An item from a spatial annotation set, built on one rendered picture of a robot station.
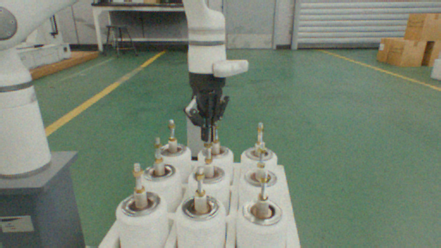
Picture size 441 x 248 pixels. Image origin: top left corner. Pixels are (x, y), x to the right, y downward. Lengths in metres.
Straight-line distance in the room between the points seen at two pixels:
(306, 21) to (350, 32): 0.85
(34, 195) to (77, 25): 5.43
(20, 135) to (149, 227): 0.30
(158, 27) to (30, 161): 5.01
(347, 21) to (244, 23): 1.87
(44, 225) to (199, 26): 0.50
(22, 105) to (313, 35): 5.33
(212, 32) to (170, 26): 4.99
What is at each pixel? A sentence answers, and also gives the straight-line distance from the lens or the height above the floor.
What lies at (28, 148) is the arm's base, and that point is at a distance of 0.66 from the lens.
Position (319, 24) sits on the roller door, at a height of 0.44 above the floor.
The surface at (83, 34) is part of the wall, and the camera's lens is 5.97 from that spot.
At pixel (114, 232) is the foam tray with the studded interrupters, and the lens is 0.66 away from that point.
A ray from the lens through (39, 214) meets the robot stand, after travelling 0.70.
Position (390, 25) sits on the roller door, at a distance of 6.27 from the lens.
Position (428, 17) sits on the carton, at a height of 0.56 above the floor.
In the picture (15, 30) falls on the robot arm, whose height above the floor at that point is 0.57.
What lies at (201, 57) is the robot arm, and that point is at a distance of 0.54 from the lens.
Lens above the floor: 0.60
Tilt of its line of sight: 21 degrees down
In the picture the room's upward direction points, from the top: straight up
